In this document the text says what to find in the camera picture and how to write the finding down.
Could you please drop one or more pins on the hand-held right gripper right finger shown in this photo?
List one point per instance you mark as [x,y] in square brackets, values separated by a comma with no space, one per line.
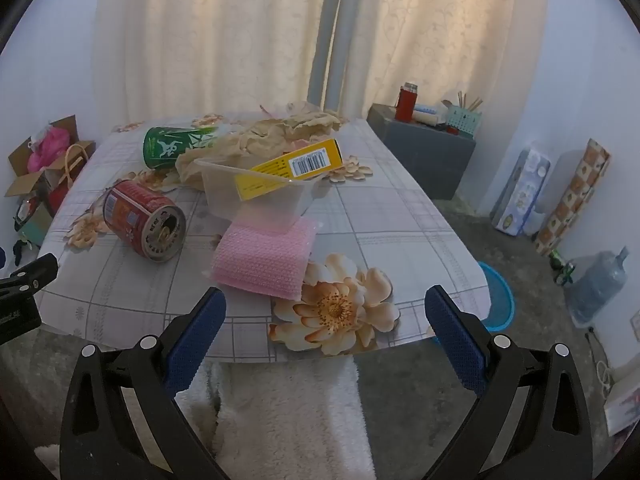
[457,340]

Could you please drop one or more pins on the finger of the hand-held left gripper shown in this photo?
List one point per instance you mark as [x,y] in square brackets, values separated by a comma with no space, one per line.
[35,270]

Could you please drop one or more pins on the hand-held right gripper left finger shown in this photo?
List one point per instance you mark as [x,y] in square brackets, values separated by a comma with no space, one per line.
[195,340]

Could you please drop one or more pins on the clear plastic container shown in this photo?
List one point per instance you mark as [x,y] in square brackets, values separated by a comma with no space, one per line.
[225,190]

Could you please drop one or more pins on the green drink can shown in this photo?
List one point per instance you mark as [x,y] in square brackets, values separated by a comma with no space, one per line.
[165,147]

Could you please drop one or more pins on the teal box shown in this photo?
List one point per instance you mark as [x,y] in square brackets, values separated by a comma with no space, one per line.
[35,222]

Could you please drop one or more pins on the blue plastic basin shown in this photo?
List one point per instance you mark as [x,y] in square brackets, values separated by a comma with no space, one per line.
[500,305]

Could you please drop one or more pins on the open cardboard box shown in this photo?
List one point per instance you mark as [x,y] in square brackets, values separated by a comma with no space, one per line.
[25,182]

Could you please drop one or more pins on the pink bubble wrap pad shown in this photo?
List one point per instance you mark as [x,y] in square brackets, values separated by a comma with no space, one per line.
[260,260]

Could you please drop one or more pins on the red drink can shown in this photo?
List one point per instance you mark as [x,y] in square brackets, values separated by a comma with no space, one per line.
[130,210]

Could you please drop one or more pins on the pink plush cloth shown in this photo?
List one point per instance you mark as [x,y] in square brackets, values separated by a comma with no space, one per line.
[47,147]

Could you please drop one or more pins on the white fleece cloth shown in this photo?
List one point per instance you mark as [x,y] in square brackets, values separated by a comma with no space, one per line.
[290,420]

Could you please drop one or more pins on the floral checked tablecloth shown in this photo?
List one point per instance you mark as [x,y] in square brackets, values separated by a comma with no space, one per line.
[390,220]

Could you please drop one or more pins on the large clear water jug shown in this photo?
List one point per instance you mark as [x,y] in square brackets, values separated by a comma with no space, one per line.
[595,285]

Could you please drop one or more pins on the blue printed tissue pack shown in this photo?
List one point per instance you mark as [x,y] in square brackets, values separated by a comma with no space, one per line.
[520,190]

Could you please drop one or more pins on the patterned wrapping paper roll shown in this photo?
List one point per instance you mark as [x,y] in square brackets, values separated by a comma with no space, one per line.
[575,195]

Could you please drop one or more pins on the grey cabinet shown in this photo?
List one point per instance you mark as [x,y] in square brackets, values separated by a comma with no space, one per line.
[425,155]

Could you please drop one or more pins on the crumpled brown paper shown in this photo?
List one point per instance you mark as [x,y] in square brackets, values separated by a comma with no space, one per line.
[260,135]

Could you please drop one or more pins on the green utensil holder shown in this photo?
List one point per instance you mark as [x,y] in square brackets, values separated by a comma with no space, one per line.
[464,120]

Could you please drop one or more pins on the yellow cardboard box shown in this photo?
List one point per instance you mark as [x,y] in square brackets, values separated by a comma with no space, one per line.
[320,156]

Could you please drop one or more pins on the small white blue container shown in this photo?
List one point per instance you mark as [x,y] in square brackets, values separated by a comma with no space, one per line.
[427,112]

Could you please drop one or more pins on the red thermos bottle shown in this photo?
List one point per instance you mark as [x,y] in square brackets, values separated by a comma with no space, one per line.
[405,102]

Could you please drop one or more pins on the cream patterned curtain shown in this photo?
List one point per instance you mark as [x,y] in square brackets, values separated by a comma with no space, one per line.
[200,35]
[430,30]

